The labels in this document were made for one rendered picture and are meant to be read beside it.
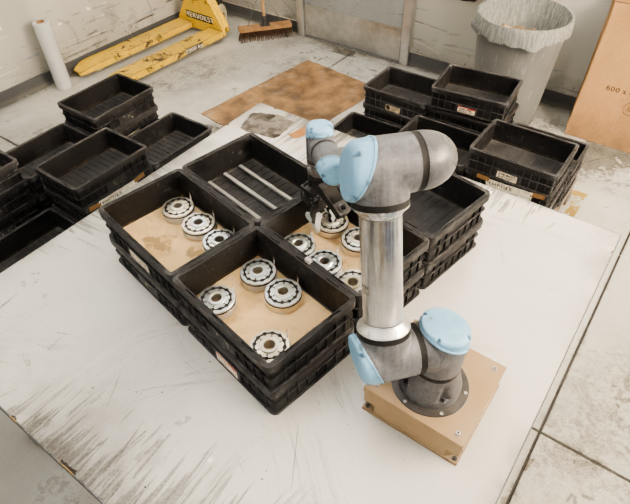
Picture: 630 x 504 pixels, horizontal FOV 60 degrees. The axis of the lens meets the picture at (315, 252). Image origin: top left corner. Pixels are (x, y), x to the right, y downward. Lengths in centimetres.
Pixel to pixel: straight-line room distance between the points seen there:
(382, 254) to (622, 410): 165
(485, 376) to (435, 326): 29
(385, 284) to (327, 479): 52
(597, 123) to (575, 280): 216
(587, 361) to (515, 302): 92
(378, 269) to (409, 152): 24
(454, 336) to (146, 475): 79
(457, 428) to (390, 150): 68
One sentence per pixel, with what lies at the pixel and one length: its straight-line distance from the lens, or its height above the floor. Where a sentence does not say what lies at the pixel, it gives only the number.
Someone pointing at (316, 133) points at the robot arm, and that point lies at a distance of 144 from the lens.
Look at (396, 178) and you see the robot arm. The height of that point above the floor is 137.
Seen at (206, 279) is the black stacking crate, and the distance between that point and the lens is 154.
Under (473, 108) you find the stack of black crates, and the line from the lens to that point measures 295.
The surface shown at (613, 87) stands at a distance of 388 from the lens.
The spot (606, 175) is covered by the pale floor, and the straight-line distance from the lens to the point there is 368.
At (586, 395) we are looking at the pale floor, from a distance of 251.
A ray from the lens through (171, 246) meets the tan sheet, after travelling 171.
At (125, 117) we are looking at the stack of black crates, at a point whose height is 52.
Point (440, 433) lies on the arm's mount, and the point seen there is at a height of 80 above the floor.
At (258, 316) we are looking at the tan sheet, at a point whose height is 83.
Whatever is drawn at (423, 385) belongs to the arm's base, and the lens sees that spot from 131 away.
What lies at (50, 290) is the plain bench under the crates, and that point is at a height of 70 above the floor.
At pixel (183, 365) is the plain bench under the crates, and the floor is 70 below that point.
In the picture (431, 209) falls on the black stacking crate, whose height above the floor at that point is 83.
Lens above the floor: 197
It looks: 45 degrees down
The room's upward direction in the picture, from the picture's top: 2 degrees counter-clockwise
